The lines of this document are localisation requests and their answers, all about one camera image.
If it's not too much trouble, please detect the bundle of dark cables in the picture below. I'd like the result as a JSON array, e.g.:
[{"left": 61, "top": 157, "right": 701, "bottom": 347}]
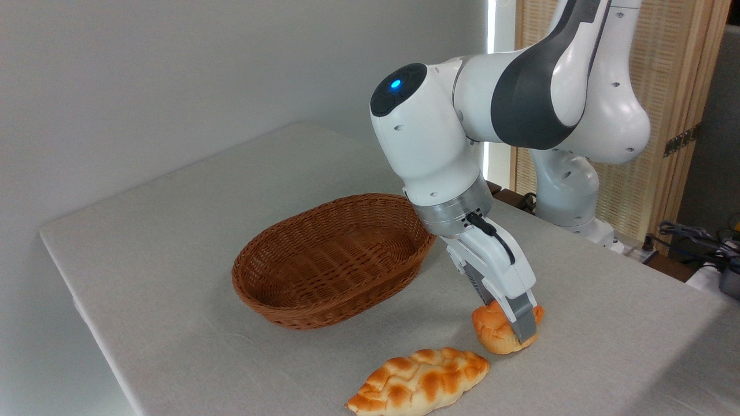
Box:
[{"left": 658, "top": 221, "right": 740, "bottom": 272}]

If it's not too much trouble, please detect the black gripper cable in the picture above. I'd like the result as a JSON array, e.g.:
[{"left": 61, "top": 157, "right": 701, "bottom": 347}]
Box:
[{"left": 467, "top": 212, "right": 517, "bottom": 266}]

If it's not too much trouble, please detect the long braided bread loaf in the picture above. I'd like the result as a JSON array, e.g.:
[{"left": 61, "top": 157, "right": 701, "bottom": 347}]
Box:
[{"left": 345, "top": 347, "right": 491, "bottom": 416}]

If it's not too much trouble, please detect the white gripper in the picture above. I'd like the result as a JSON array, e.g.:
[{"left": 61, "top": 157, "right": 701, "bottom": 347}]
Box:
[{"left": 441, "top": 218, "right": 539, "bottom": 345}]

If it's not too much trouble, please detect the round muffin-shaped bread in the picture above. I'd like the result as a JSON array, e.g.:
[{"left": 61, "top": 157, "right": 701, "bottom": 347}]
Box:
[{"left": 471, "top": 300, "right": 546, "bottom": 355}]

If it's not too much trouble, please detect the dark metal screen hinge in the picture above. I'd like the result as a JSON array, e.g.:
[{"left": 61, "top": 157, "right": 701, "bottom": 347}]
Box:
[{"left": 663, "top": 122, "right": 702, "bottom": 158}]

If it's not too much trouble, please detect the brown oval wicker basket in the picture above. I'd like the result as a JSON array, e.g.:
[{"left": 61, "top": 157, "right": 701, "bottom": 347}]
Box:
[{"left": 232, "top": 193, "right": 437, "bottom": 330}]

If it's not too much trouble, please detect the grey tablecloth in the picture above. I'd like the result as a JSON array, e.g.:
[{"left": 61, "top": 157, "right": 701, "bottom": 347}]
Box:
[{"left": 39, "top": 121, "right": 740, "bottom": 416}]

